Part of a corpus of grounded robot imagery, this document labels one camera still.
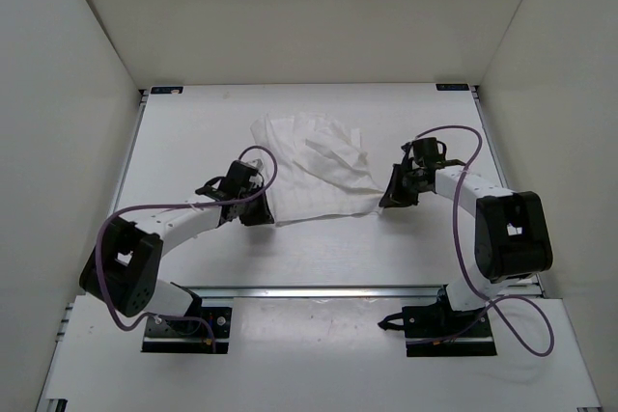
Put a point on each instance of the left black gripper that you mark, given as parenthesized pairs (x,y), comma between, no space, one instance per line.
(263,216)

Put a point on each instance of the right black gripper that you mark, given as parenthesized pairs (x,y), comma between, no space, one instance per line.
(393,195)

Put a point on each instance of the white skirt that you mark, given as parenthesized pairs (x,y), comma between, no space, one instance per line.
(323,170)

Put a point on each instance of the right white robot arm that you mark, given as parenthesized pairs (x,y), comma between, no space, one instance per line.
(511,240)

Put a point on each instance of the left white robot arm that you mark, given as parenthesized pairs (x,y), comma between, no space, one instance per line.
(131,251)

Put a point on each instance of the right blue corner label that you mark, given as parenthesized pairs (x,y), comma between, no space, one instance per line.
(452,87)

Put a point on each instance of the blue corner label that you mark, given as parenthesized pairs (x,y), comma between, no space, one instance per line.
(166,90)
(452,87)

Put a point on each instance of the left blue corner label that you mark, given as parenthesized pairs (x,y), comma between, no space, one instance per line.
(166,90)

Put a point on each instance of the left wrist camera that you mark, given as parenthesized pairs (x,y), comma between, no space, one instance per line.
(257,164)

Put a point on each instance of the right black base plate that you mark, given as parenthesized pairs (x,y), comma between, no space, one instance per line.
(436,330)

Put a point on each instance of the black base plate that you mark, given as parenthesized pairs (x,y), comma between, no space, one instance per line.
(436,330)
(190,337)

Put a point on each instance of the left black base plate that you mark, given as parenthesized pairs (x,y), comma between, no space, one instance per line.
(190,337)

